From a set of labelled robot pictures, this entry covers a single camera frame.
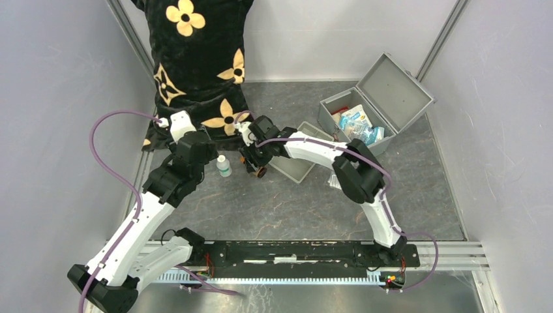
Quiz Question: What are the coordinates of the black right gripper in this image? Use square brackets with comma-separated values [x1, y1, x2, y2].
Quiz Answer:
[239, 136, 274, 172]

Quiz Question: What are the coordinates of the white plastic bottle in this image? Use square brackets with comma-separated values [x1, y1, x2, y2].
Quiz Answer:
[216, 155, 232, 177]

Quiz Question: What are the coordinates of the amber pill bottle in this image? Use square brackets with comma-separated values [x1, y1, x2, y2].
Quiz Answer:
[247, 165, 267, 178]

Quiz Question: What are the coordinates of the grey plastic divider tray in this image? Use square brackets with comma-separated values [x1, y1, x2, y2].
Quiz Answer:
[269, 121, 333, 184]

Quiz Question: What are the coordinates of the clear bag of wipes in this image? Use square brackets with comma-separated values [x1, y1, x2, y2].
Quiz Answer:
[327, 173, 342, 190]

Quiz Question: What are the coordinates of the white wipes packet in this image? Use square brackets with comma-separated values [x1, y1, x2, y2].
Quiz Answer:
[338, 104, 373, 132]

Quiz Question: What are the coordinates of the blue gauze packet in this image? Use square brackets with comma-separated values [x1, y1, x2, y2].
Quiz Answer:
[338, 117, 385, 146]

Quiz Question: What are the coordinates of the silver metal case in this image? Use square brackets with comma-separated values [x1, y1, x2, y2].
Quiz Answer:
[318, 52, 436, 156]

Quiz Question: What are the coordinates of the red first aid pouch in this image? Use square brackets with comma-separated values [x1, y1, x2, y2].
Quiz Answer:
[330, 107, 349, 117]

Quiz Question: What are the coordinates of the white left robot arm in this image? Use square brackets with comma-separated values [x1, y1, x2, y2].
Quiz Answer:
[67, 131, 218, 312]

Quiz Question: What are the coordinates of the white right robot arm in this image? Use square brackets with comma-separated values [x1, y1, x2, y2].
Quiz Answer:
[233, 115, 407, 266]

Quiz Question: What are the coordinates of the black floral velvet cloth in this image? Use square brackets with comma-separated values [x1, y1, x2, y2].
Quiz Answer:
[134, 0, 253, 151]

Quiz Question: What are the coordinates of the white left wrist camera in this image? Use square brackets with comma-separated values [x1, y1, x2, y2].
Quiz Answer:
[157, 110, 197, 143]

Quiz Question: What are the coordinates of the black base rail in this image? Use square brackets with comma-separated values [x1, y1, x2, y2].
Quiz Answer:
[184, 240, 421, 279]

